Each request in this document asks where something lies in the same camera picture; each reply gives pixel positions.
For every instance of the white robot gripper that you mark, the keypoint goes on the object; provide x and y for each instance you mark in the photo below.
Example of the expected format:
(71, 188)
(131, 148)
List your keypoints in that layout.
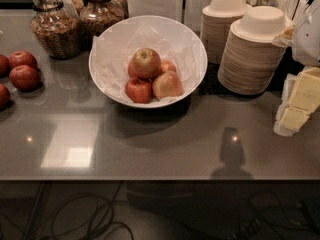
(308, 40)

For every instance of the red-yellow apple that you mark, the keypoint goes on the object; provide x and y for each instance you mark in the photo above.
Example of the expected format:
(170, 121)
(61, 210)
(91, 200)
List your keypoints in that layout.
(146, 63)

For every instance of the front right yellow-red apple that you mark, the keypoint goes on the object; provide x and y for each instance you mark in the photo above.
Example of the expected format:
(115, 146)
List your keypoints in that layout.
(167, 84)

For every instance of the back red apple in bowl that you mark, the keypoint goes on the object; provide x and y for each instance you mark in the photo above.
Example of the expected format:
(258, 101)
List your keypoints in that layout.
(167, 65)

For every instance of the front left red apple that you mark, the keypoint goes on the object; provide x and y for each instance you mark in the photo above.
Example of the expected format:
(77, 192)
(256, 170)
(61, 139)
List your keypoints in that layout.
(138, 90)

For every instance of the white ceramic bowl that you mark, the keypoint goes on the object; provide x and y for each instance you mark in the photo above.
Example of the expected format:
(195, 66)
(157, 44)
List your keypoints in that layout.
(113, 50)

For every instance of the white paper bowl liner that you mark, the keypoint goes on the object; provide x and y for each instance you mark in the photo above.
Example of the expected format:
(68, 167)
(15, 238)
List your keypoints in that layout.
(110, 67)

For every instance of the red apple on table middle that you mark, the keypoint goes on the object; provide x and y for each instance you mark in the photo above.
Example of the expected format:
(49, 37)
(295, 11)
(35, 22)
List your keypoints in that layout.
(25, 78)

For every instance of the red apple on table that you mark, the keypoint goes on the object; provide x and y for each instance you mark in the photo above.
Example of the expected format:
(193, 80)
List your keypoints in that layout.
(22, 57)
(25, 78)

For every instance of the red apple on table upper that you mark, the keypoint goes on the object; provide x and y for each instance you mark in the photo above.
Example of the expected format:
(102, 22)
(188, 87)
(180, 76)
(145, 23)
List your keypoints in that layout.
(22, 57)

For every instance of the red apple lower left edge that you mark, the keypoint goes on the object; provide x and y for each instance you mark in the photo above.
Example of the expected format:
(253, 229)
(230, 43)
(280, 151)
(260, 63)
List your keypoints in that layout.
(4, 96)

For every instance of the red apple at left edge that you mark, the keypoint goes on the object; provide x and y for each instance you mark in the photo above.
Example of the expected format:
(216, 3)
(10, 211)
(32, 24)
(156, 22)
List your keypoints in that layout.
(4, 66)

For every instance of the front stack of paper bowls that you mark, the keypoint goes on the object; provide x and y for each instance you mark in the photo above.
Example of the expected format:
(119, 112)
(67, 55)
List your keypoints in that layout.
(250, 59)

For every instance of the stack of paper bowls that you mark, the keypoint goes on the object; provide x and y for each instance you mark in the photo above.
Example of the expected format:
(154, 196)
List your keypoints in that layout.
(216, 20)
(250, 59)

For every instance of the rear stack of paper bowls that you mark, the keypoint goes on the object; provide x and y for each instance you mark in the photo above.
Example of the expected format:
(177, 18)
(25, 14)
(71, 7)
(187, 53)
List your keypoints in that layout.
(216, 20)

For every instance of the white napkin dispenser box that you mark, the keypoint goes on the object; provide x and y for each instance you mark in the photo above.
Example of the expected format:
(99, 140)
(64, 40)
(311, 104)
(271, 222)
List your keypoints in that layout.
(167, 8)

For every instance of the right glass granola jar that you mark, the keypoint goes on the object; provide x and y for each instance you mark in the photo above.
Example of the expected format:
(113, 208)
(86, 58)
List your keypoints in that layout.
(99, 15)

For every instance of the glass granola jar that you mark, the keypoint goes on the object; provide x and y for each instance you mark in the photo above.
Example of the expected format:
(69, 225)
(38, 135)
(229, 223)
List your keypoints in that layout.
(56, 31)
(99, 15)

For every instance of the left glass granola jar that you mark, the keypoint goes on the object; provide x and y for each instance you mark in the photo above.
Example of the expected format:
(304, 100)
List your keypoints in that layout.
(56, 31)

